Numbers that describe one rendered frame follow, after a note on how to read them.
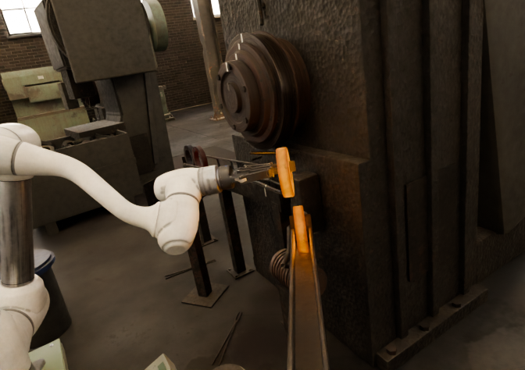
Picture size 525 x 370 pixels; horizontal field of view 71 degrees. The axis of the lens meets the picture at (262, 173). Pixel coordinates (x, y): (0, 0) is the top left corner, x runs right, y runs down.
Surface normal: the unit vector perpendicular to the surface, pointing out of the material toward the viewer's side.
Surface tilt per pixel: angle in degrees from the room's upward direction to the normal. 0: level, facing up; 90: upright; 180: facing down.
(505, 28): 90
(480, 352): 0
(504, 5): 90
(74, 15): 90
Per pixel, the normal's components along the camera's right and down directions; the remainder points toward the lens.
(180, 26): 0.50, 0.19
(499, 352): -0.15, -0.94
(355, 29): -0.85, 0.28
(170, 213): 0.13, -0.62
